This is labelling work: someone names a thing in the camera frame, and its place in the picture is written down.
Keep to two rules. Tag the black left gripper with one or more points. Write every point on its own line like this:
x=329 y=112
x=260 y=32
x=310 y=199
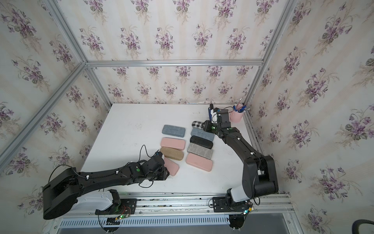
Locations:
x=164 y=173

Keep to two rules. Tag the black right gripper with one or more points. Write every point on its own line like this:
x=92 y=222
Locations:
x=206 y=126

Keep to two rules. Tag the plaid case purple glasses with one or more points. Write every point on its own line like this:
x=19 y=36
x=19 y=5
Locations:
x=197 y=124

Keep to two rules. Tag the beige case brown glasses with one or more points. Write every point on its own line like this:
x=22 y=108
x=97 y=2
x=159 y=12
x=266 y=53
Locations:
x=171 y=153

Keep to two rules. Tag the teal case black glasses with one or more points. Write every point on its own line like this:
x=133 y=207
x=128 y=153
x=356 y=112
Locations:
x=202 y=134

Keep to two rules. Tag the beige case black glasses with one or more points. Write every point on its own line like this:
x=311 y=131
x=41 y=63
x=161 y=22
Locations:
x=201 y=142

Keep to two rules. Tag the pink case white sunglasses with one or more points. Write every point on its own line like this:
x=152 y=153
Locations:
x=178 y=144

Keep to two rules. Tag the grey case red sunglasses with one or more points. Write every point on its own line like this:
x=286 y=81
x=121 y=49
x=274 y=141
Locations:
x=200 y=151

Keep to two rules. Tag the grey teal-lined glasses case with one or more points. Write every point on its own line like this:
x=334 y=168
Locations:
x=174 y=131

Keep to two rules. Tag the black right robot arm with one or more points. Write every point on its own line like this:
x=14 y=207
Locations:
x=259 y=172

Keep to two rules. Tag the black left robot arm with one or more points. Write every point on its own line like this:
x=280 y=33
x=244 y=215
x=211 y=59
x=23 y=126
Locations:
x=62 y=192

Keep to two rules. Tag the pink pen cup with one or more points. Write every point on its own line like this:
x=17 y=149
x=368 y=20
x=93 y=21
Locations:
x=236 y=116

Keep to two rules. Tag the blue black stapler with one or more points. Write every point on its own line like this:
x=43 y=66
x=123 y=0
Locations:
x=210 y=111

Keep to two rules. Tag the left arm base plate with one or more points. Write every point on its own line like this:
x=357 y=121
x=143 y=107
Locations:
x=118 y=206

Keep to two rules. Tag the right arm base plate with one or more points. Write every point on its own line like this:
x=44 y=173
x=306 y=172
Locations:
x=226 y=204

